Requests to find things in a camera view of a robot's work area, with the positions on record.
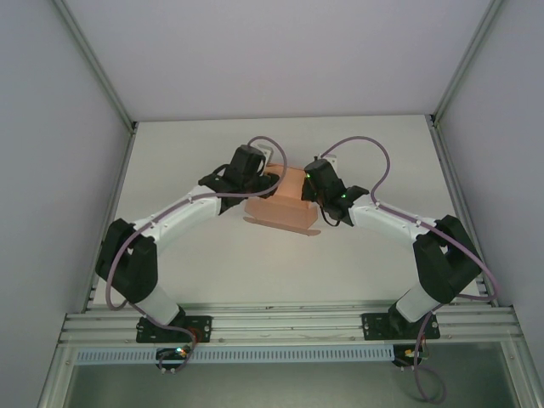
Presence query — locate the pink corrugated cardboard box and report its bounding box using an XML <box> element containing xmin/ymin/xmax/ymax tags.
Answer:
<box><xmin>241</xmin><ymin>163</ymin><xmax>322</xmax><ymax>237</ymax></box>

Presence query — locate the aluminium base beam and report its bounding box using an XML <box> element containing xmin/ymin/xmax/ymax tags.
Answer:
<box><xmin>59</xmin><ymin>302</ymin><xmax>522</xmax><ymax>348</ymax></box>

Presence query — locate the grey metal sheet panel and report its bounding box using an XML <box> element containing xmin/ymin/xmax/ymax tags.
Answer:
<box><xmin>66</xmin><ymin>364</ymin><xmax>516</xmax><ymax>408</ymax></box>

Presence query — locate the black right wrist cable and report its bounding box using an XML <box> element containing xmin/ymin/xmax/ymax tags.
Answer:
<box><xmin>316</xmin><ymin>201</ymin><xmax>342</xmax><ymax>228</ymax></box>

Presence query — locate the aluminium table side rail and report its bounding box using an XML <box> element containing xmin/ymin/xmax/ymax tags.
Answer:
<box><xmin>428</xmin><ymin>122</ymin><xmax>499</xmax><ymax>308</ymax></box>
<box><xmin>86</xmin><ymin>122</ymin><xmax>138</xmax><ymax>315</ymax></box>

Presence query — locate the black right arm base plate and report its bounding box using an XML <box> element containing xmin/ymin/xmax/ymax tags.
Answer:
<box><xmin>360</xmin><ymin>311</ymin><xmax>440</xmax><ymax>342</ymax></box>

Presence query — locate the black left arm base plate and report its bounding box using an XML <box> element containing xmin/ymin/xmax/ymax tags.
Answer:
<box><xmin>135</xmin><ymin>314</ymin><xmax>214</xmax><ymax>345</ymax></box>

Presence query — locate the light blue slotted cable duct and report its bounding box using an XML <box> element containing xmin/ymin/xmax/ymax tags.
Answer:
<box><xmin>75</xmin><ymin>344</ymin><xmax>394</xmax><ymax>366</ymax></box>

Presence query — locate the aluminium frame post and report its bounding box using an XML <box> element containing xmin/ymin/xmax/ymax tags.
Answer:
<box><xmin>429</xmin><ymin>0</ymin><xmax>507</xmax><ymax>128</ymax></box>
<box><xmin>52</xmin><ymin>0</ymin><xmax>138</xmax><ymax>132</ymax></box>

